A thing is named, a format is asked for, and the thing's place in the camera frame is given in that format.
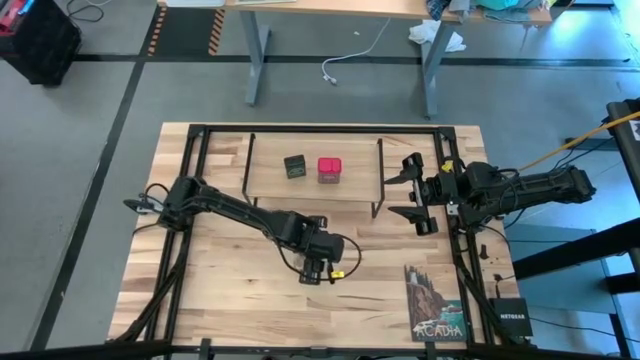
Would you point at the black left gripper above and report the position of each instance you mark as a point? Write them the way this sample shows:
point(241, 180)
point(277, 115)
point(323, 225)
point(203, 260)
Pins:
point(325, 247)

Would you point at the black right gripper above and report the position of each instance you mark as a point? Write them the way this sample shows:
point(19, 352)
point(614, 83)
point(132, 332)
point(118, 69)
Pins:
point(437, 192)

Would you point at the red spice tin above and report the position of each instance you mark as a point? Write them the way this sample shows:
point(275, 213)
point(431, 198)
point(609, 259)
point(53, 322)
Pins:
point(329, 169)

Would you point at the dark green spice tin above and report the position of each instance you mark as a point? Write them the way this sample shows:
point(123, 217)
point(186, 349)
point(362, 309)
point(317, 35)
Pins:
point(294, 166)

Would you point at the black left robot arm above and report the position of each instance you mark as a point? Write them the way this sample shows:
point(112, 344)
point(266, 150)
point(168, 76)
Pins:
point(235, 210)

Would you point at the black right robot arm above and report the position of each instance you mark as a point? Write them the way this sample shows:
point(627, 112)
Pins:
point(540, 187)

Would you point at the wooden shelf black metal legs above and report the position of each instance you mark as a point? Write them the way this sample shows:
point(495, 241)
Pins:
point(310, 192)

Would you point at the grey metal mounting plate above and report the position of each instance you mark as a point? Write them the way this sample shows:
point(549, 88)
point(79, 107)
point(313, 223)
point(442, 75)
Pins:
point(451, 208)

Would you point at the Acadia postcard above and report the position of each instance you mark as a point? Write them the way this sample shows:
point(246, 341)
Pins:
point(432, 305)

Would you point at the white crumpled cloth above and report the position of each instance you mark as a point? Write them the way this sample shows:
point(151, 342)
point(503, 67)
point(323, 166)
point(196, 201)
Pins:
point(425, 32)

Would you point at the black metal stand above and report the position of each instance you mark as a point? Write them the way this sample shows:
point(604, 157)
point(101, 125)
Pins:
point(575, 248)

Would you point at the wooden desk grey legs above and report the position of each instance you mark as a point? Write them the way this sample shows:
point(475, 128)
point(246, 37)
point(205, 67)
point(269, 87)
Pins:
point(350, 7)

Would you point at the black mat hazard stripes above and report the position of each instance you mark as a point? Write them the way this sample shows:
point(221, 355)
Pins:
point(185, 30)

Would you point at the white flat box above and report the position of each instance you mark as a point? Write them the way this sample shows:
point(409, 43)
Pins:
point(195, 2)

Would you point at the black crate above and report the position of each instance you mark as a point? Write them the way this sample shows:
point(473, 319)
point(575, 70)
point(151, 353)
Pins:
point(45, 50)

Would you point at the red item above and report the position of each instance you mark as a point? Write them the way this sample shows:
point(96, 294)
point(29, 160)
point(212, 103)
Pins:
point(10, 17)

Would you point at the black metal table frame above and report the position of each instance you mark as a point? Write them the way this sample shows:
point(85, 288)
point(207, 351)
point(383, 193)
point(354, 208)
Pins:
point(320, 129)

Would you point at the black Netgear switch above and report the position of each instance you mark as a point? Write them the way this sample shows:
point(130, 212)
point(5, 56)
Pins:
point(511, 318)

